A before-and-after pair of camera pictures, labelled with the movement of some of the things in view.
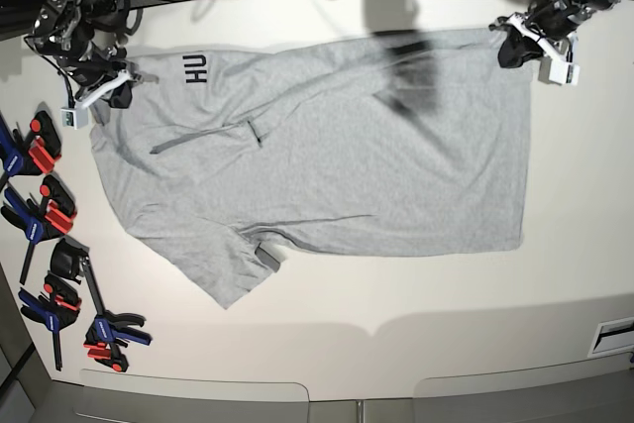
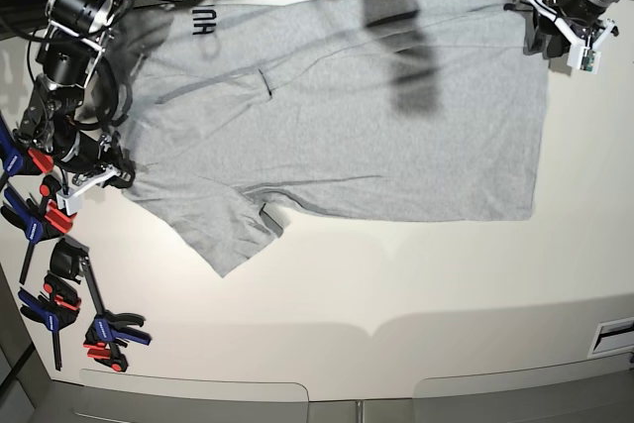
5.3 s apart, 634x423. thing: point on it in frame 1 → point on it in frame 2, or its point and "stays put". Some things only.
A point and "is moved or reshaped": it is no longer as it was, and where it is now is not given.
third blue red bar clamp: (56, 306) stays put
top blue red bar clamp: (34, 153) stays put
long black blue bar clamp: (110, 329) stays put
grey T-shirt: (405, 144) is moved or reshaped
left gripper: (95, 75) → (93, 155)
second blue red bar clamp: (47, 215) stays put
